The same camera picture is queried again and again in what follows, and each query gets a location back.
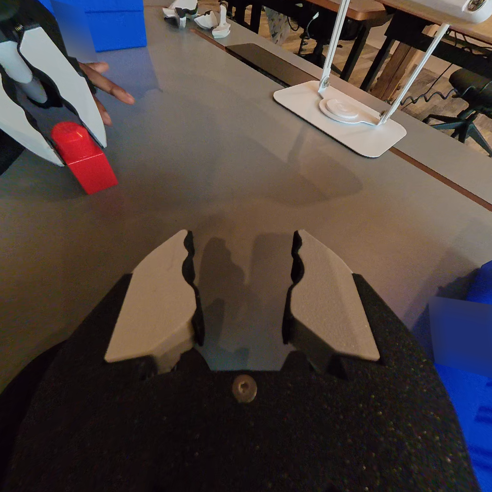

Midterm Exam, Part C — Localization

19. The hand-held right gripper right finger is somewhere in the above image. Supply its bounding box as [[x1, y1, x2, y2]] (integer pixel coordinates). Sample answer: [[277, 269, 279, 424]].
[[282, 229, 381, 362]]

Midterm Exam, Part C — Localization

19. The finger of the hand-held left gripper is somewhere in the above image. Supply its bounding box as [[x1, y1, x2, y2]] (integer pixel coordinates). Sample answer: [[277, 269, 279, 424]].
[[0, 40, 66, 167], [19, 24, 108, 150]]

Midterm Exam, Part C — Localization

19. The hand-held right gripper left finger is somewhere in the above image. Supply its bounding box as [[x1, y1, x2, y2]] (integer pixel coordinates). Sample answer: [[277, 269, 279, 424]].
[[104, 229, 205, 374]]

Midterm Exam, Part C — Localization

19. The red mega block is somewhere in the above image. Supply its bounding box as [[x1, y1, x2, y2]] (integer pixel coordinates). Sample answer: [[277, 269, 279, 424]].
[[51, 122, 118, 195]]

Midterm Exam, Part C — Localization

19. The blue plastic bin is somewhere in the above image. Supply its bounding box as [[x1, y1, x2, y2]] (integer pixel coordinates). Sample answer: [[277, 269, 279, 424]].
[[413, 261, 492, 492], [95, 0, 148, 53]]

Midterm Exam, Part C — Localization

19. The person's left hand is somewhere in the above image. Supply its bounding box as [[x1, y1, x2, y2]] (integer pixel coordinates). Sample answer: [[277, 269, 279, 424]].
[[79, 61, 136, 127]]

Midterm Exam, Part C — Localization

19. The white plastic piece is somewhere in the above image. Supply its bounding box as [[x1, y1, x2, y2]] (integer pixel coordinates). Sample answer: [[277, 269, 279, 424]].
[[161, 0, 200, 30], [211, 2, 232, 39], [193, 10, 218, 30]]

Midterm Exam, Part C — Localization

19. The white document stand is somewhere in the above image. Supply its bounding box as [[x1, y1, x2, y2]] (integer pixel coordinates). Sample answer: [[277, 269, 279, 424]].
[[273, 0, 492, 159]]

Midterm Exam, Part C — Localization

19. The black office chair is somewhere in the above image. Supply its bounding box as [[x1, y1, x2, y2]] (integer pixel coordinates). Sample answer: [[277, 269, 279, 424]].
[[422, 68, 492, 157]]

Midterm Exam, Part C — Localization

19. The long wooden office table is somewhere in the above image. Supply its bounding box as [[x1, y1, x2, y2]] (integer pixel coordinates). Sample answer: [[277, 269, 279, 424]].
[[246, 0, 492, 104]]

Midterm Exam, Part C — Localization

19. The black desk cable cover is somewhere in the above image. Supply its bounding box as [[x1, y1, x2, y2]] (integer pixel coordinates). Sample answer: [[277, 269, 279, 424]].
[[225, 43, 320, 88]]

